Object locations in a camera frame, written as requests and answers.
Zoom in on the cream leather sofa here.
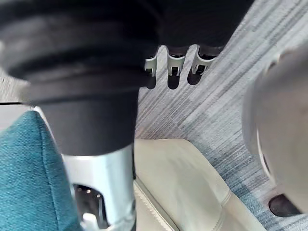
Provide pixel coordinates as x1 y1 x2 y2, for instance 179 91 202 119
0 102 267 231

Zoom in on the silver robot leg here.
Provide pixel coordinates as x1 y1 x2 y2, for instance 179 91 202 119
242 43 308 215

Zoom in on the dark robot foot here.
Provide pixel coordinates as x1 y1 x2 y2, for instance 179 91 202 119
268 194 303 217

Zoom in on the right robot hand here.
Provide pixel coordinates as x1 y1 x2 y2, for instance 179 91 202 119
0 0 256 231

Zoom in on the teal fabric cushion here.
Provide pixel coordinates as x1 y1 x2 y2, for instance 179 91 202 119
0 110 81 231

